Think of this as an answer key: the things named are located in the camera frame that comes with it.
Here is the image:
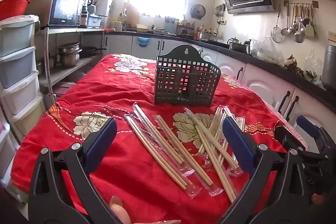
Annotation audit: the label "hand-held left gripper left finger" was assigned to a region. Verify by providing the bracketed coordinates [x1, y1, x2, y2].
[28, 118, 124, 224]

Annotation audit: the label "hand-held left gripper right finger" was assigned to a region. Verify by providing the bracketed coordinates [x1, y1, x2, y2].
[218, 116, 314, 224]

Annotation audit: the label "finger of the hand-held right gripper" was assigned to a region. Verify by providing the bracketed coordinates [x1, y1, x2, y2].
[275, 126, 305, 149]
[297, 115, 332, 155]

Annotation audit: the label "pile of chopsticks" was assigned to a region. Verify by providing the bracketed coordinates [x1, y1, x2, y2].
[124, 101, 247, 204]

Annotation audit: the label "grey perforated utensil basket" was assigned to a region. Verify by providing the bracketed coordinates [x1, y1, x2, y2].
[154, 45, 221, 106]

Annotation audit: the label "row of hanging kitchen utensils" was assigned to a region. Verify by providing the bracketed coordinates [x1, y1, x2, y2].
[282, 0, 319, 44]

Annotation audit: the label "person's right hand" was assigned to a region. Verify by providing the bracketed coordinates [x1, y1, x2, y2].
[311, 194, 327, 206]

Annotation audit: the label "person's left hand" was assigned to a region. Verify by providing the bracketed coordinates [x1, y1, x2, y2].
[108, 196, 182, 224]

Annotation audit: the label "red floral blanket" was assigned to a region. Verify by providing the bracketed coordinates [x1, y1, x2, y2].
[10, 53, 309, 224]

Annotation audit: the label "thin clear plastic bag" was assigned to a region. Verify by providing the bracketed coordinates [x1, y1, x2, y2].
[304, 48, 324, 85]

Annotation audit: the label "grey steel canister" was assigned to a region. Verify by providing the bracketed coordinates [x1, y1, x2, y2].
[321, 45, 336, 91]

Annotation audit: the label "pile of ginger roots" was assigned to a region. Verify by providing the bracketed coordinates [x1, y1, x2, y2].
[284, 54, 300, 71]

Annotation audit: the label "metal shelf rack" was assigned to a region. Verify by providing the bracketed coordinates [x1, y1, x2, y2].
[39, 27, 107, 98]

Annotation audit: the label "crumpled clear plastic bag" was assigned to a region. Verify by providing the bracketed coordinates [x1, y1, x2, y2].
[250, 36, 286, 66]

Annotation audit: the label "black frying pan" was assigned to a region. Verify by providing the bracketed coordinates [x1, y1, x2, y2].
[79, 46, 108, 59]

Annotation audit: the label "stacked steel pots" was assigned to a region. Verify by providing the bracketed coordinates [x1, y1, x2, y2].
[57, 42, 82, 67]

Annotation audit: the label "steel kettle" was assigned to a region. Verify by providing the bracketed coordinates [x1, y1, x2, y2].
[227, 37, 240, 51]

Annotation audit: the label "blue hanging bin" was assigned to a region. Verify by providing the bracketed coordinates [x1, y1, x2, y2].
[137, 36, 152, 48]

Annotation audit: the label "steel cooking pot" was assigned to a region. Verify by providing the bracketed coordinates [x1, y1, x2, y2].
[198, 31, 218, 41]

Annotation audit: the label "plastic drawer unit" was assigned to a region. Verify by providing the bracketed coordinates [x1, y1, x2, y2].
[0, 15, 47, 180]

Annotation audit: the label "blue-grey plastic crate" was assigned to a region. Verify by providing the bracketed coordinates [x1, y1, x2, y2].
[87, 13, 108, 28]

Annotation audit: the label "bunch of hanging spatulas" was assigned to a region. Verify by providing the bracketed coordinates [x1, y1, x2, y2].
[215, 3, 227, 25]

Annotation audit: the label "black blender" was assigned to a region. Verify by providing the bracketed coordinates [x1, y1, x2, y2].
[79, 0, 95, 28]

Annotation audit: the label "pale blue knife holder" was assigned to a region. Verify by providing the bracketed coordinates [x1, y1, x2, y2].
[164, 16, 179, 35]

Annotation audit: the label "black microwave oven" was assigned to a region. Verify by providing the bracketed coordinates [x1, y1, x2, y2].
[48, 0, 82, 27]

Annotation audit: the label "red plastic basin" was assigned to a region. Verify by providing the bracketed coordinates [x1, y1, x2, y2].
[0, 0, 31, 22]

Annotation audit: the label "hanging wire strainer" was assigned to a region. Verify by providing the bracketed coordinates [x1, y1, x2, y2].
[271, 5, 282, 43]

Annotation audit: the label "wire dish rack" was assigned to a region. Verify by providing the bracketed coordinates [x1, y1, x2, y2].
[176, 20, 196, 36]

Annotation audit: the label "small wall fan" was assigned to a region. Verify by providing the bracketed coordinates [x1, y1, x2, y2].
[190, 4, 206, 20]

